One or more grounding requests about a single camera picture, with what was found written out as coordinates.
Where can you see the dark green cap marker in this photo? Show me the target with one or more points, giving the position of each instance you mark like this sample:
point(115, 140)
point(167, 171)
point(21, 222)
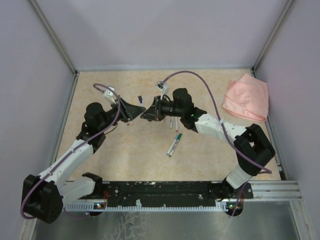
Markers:
point(176, 144)

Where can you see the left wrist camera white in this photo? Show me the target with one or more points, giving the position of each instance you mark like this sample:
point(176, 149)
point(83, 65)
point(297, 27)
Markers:
point(109, 95)

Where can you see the pink cap paint marker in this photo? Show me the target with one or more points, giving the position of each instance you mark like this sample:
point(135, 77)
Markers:
point(176, 124)

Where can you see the pink cloth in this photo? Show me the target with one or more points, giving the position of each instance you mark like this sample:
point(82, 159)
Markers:
point(247, 98)

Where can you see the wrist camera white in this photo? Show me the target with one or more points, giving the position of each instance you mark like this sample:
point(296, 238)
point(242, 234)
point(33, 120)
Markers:
point(109, 95)
point(163, 87)

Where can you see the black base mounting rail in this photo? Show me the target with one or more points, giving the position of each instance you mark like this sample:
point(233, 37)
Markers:
point(167, 193)

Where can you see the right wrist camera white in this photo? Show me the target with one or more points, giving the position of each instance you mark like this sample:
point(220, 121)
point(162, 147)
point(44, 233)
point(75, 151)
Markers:
point(163, 87)

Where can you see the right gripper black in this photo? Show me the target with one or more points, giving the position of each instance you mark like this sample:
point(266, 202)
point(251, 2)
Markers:
point(155, 111)

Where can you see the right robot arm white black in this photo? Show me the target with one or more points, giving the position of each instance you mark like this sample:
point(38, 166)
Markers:
point(253, 149)

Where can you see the lime cap white marker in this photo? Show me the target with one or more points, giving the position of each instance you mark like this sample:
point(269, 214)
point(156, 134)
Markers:
point(171, 123)

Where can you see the grey slotted cable duct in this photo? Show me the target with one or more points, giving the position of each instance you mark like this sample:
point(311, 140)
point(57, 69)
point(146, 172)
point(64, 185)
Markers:
point(91, 206)

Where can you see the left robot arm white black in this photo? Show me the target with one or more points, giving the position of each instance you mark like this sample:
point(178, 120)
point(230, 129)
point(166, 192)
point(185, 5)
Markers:
point(46, 195)

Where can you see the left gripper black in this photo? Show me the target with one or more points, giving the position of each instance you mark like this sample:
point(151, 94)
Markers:
point(125, 106)

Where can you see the lilac cap paint marker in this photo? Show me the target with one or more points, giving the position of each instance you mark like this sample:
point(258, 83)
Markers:
point(171, 146)

